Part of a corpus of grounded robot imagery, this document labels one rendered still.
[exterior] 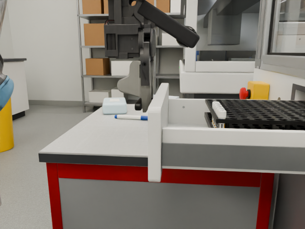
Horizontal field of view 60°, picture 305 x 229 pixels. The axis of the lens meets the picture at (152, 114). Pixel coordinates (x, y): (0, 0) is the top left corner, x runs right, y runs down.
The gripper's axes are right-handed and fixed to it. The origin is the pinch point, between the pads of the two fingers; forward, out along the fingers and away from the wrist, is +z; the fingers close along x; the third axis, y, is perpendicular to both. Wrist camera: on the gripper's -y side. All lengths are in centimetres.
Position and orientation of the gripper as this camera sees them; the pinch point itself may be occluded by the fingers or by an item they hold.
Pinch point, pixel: (149, 103)
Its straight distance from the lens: 49.6
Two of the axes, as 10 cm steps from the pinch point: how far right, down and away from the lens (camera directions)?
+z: 0.0, 9.7, 2.3
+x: -0.9, 2.3, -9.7
